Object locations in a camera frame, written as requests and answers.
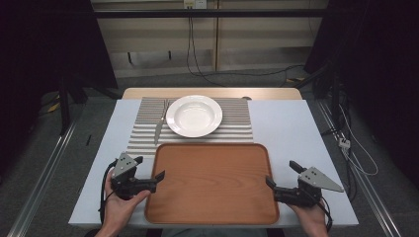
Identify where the black hanging cable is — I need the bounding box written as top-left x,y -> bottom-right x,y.
186,16 -> 226,88
190,16 -> 305,79

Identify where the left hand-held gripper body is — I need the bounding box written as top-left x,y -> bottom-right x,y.
110,151 -> 158,201

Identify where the person's right hand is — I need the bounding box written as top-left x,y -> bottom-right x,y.
286,200 -> 329,229

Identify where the grey striped placemat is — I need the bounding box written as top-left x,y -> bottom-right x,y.
126,96 -> 255,159

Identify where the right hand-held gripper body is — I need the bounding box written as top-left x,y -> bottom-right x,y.
273,166 -> 345,208

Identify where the aluminium floor rail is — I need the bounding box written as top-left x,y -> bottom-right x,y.
315,98 -> 403,237
6,121 -> 79,237

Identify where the black metal stand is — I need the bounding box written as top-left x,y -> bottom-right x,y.
57,73 -> 123,136
293,60 -> 342,132

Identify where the white plate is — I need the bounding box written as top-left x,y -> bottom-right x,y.
165,95 -> 223,138

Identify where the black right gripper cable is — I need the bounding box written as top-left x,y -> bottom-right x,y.
317,197 -> 334,233

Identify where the black curtain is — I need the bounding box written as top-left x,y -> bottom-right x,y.
0,0 -> 119,174
303,0 -> 419,191

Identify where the person's left hand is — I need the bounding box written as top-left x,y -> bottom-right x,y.
102,171 -> 152,230

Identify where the black crossbar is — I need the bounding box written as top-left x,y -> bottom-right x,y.
93,8 -> 330,19

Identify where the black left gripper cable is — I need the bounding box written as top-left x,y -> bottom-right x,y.
97,158 -> 119,225

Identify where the white cable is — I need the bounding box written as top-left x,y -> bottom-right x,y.
338,104 -> 379,177

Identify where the silver fork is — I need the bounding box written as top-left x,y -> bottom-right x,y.
153,100 -> 171,146
161,98 -> 170,121

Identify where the wooden tray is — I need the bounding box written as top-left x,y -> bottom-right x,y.
143,142 -> 281,226

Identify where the person's grey clothing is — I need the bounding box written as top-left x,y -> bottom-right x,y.
161,227 -> 269,237

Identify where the white wall outlet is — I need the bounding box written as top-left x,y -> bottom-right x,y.
183,0 -> 209,10

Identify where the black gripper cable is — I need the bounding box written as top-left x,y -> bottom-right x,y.
317,197 -> 334,233
97,158 -> 119,225

